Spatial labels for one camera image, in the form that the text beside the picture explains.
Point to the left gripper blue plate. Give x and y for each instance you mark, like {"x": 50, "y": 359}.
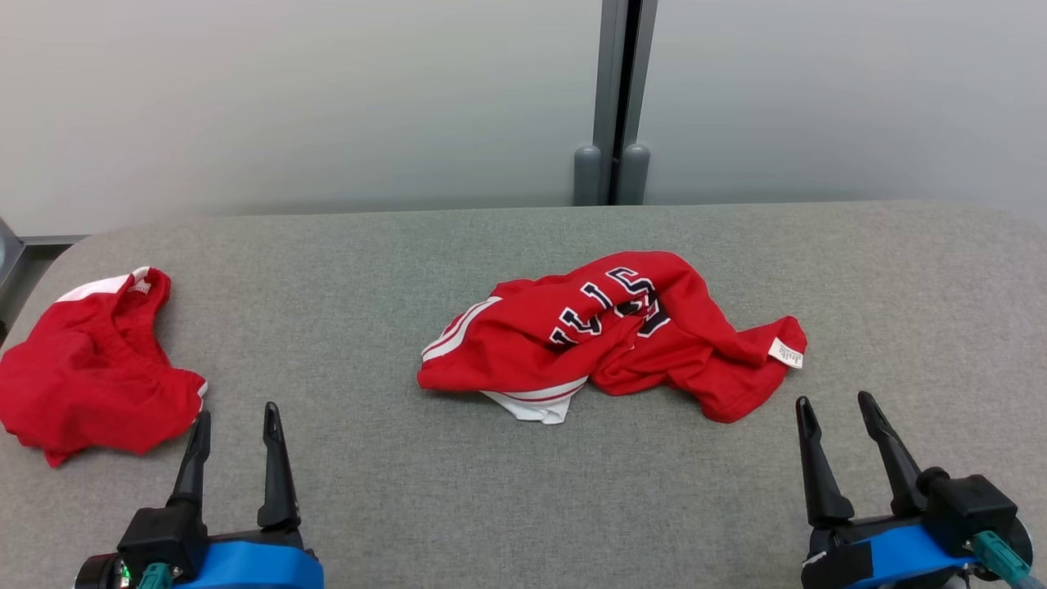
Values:
{"x": 253, "y": 564}

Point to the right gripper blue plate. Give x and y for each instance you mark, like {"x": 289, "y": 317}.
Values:
{"x": 891, "y": 556}

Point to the red shorts with white trim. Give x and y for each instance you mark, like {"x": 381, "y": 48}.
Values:
{"x": 90, "y": 376}

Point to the red jersey with dark lettering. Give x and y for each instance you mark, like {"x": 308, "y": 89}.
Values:
{"x": 532, "y": 343}

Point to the grey fabric upholstered surface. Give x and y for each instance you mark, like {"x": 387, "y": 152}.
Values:
{"x": 523, "y": 491}

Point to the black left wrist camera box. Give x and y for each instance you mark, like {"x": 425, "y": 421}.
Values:
{"x": 159, "y": 532}

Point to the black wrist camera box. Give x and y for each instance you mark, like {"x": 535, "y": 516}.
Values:
{"x": 159, "y": 532}
{"x": 969, "y": 503}

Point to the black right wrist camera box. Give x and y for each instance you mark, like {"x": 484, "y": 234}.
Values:
{"x": 969, "y": 503}

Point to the grey partition post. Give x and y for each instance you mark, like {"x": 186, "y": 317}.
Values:
{"x": 605, "y": 82}

